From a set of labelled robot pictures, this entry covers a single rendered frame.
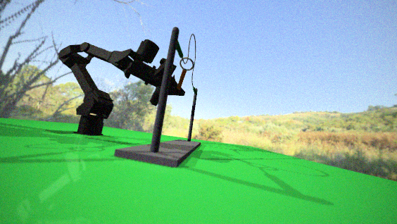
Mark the orange handle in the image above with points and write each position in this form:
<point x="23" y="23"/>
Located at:
<point x="184" y="70"/>

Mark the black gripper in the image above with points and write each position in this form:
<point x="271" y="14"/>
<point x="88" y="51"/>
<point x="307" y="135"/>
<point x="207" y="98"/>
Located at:
<point x="172" y="88"/>

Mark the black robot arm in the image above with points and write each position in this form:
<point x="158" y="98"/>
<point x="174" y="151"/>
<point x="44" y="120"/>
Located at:
<point x="99" y="102"/>

